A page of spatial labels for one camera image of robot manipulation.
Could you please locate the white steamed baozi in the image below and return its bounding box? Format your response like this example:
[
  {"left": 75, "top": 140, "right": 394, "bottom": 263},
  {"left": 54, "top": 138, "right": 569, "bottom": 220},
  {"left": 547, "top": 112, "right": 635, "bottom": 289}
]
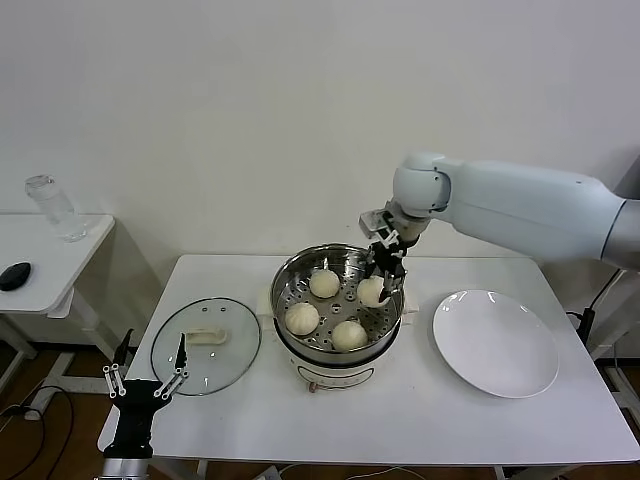
[
  {"left": 356, "top": 278, "right": 389, "bottom": 309},
  {"left": 331, "top": 319, "right": 370, "bottom": 352},
  {"left": 308, "top": 269, "right": 342, "bottom": 300},
  {"left": 284, "top": 302, "right": 320, "bottom": 336}
]

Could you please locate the black floor cable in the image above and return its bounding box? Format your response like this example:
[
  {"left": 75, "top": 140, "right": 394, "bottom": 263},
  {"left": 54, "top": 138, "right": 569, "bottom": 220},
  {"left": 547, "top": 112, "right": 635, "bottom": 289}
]
[{"left": 0, "top": 383, "right": 76, "bottom": 480}]

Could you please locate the white side table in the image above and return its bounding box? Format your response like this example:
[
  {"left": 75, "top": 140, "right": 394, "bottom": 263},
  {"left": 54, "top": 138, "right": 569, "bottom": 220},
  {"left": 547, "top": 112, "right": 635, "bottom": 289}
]
[{"left": 0, "top": 213, "right": 136, "bottom": 396}]

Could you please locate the black computer mouse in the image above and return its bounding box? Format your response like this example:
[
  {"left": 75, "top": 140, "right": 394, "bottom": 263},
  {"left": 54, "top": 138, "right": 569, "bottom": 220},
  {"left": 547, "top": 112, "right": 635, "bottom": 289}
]
[{"left": 0, "top": 261, "right": 34, "bottom": 292}]

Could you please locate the clear glass jar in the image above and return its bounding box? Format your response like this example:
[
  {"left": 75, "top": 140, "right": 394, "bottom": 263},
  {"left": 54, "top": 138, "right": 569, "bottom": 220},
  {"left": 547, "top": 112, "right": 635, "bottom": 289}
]
[{"left": 25, "top": 174, "right": 87, "bottom": 244}]

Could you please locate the stainless steel steamer basket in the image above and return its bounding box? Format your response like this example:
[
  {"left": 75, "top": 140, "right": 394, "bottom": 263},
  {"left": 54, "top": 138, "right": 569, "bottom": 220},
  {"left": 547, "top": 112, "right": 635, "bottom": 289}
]
[{"left": 271, "top": 243, "right": 406, "bottom": 365}]

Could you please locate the round glass pot lid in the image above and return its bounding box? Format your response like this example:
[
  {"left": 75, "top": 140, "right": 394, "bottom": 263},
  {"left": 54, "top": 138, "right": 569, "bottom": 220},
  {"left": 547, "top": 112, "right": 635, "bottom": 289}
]
[{"left": 150, "top": 297, "right": 264, "bottom": 397}]

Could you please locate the thin white floor cable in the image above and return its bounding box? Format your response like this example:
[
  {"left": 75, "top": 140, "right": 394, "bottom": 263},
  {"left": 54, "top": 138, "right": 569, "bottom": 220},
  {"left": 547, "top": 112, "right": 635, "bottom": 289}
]
[{"left": 279, "top": 463, "right": 496, "bottom": 480}]

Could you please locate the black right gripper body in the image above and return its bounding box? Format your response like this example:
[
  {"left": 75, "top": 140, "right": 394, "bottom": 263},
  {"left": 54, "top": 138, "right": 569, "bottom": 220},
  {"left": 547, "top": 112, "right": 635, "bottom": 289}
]
[{"left": 369, "top": 238, "right": 408, "bottom": 281}]

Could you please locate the black cable with adapter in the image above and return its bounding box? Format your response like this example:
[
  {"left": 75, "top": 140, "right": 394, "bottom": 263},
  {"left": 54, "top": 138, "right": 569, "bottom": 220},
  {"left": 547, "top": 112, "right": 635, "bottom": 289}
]
[{"left": 566, "top": 269, "right": 626, "bottom": 346}]

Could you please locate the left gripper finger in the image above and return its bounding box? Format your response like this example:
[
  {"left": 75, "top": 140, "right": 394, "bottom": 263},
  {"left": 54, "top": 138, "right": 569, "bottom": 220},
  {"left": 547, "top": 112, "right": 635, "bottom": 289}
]
[
  {"left": 102, "top": 328, "right": 135, "bottom": 399},
  {"left": 153, "top": 331, "right": 191, "bottom": 400}
]

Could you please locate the white electric cooking pot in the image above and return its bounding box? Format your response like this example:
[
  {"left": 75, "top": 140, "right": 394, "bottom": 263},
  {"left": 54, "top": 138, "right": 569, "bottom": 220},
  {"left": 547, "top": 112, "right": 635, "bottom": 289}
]
[{"left": 255, "top": 279, "right": 421, "bottom": 396}]

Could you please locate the white round plate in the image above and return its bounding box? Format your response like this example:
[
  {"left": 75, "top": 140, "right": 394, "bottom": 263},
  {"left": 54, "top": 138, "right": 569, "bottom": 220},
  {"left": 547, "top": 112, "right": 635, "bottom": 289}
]
[{"left": 432, "top": 288, "right": 560, "bottom": 400}]

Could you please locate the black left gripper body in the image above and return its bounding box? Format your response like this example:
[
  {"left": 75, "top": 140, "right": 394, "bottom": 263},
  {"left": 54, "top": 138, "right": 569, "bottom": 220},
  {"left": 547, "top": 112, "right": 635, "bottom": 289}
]
[{"left": 101, "top": 378, "right": 165, "bottom": 457}]

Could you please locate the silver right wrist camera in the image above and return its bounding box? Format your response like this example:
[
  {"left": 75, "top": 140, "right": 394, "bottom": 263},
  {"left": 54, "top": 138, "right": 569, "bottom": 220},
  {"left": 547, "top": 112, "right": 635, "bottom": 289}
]
[{"left": 358, "top": 208, "right": 401, "bottom": 241}]

